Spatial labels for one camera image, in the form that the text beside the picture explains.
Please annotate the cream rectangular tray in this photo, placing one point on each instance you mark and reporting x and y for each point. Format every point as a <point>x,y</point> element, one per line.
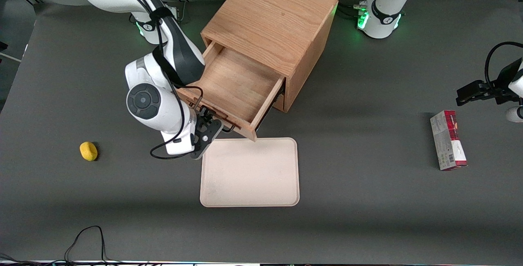
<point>249,172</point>

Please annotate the grey and red carton box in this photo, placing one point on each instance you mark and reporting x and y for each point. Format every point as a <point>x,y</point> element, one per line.
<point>447,141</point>

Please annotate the wooden drawer cabinet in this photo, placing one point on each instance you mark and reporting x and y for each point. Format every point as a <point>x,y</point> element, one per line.
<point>269,16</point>

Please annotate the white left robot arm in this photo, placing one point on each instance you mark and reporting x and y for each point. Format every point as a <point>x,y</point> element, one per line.
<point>384,25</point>

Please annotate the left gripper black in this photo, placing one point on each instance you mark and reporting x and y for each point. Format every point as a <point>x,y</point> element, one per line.
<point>501,87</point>

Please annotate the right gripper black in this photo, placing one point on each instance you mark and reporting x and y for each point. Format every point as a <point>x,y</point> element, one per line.
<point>205,115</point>

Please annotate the yellow lemon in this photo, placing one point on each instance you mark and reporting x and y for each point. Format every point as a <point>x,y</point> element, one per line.
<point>88,151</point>

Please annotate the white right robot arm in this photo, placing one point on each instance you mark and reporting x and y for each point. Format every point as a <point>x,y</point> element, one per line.
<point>143,102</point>

